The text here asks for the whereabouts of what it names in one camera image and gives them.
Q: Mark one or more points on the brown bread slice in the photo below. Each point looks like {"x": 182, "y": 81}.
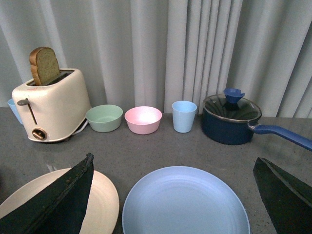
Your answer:
{"x": 44, "y": 65}

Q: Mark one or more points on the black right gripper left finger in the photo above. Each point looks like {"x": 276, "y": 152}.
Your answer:
{"x": 60, "y": 208}

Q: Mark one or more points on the dark blue saucepan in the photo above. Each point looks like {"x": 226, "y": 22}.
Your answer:
{"x": 237, "y": 133}

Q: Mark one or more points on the cream plate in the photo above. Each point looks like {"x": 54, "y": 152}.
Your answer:
{"x": 103, "y": 204}

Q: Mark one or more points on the light blue cup behind toaster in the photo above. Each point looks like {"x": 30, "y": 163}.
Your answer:
{"x": 14, "y": 110}

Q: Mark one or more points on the pink bowl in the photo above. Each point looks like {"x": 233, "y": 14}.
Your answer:
{"x": 143, "y": 120}

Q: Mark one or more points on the glass lid with blue knob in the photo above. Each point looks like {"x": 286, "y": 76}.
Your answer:
{"x": 232, "y": 106}

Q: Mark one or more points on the light blue plate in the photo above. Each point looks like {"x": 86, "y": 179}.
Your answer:
{"x": 183, "y": 200}

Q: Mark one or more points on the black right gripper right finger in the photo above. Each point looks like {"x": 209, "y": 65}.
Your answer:
{"x": 287, "y": 199}

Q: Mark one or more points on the green bowl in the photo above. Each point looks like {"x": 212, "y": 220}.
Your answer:
{"x": 104, "y": 118}

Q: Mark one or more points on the grey curtain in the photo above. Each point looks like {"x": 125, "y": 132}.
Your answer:
{"x": 155, "y": 52}

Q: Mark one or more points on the cream toaster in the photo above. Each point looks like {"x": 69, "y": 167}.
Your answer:
{"x": 55, "y": 111}

